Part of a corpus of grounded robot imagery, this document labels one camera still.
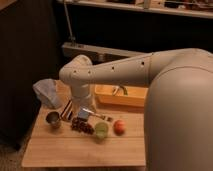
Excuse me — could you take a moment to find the grey metal rail base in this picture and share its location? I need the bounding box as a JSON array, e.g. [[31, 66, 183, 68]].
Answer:
[[62, 42, 142, 62]]

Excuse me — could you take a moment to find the orange peach fruit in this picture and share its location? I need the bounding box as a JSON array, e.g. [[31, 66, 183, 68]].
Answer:
[[113, 120, 125, 135]]

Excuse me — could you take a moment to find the yellow plastic bin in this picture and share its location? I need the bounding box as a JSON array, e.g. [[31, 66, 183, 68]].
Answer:
[[94, 85, 148, 107]]

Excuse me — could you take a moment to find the green plastic cup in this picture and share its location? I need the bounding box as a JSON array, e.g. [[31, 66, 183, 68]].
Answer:
[[95, 122, 109, 139]]

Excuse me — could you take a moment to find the blue sponge block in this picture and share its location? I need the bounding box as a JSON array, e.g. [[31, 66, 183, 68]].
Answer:
[[77, 108, 89, 121]]

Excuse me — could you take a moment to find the striped brown chocolate bar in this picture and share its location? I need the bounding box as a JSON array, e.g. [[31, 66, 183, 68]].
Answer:
[[60, 100, 72, 122]]

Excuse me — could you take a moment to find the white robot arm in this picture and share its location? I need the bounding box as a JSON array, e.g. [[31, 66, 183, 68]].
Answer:
[[59, 48, 213, 171]]

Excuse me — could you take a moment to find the dark purple grape bunch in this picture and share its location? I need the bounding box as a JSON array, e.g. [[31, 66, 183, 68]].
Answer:
[[71, 118, 94, 135]]

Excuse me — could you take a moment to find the background shelf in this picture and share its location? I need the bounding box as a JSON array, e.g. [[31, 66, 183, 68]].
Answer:
[[56, 0, 213, 19]]

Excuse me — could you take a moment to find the green object in bin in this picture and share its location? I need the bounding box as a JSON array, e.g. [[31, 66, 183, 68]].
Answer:
[[112, 85, 128, 96]]

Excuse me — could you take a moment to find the small metal cup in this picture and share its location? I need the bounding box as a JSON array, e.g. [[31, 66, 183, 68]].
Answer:
[[46, 111, 61, 129]]

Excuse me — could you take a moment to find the crumpled grey cloth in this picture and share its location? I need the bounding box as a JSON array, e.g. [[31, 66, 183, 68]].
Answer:
[[33, 79, 62, 109]]

